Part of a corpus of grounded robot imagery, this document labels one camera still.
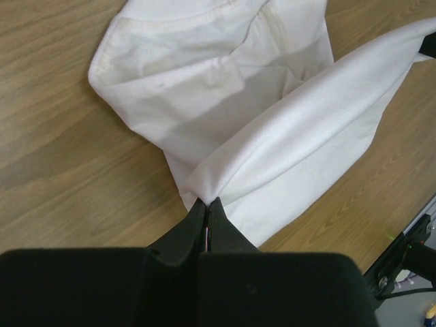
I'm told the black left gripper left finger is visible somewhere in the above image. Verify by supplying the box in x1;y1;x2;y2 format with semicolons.
1;201;207;326

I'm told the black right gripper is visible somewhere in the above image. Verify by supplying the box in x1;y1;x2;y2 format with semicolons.
364;214;435;302

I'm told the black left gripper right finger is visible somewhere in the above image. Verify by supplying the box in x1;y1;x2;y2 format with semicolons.
197;199;377;326

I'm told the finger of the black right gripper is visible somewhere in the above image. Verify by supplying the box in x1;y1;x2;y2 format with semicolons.
418;32;436;60

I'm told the white t shirt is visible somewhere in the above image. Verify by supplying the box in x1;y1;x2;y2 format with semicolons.
88;1;435;246

